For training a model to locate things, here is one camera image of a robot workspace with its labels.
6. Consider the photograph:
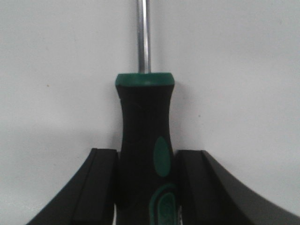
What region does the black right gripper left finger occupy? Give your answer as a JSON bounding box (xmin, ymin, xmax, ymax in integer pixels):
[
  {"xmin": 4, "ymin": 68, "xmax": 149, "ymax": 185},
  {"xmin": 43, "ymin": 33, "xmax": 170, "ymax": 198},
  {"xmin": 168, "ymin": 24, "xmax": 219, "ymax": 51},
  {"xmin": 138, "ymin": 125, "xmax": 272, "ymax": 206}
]
[{"xmin": 29, "ymin": 148, "xmax": 118, "ymax": 225}]

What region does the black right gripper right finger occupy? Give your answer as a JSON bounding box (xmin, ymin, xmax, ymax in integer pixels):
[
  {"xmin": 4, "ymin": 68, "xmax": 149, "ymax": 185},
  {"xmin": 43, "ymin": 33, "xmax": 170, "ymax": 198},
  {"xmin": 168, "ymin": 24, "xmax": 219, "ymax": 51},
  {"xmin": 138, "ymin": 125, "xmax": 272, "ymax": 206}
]
[{"xmin": 176, "ymin": 150, "xmax": 300, "ymax": 225}]

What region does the green black screwdriver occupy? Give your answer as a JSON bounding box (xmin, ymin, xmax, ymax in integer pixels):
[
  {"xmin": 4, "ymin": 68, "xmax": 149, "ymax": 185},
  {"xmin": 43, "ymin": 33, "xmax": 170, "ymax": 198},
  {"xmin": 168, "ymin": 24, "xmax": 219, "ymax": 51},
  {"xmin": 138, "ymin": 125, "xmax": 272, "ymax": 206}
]
[{"xmin": 115, "ymin": 0, "xmax": 179, "ymax": 225}]

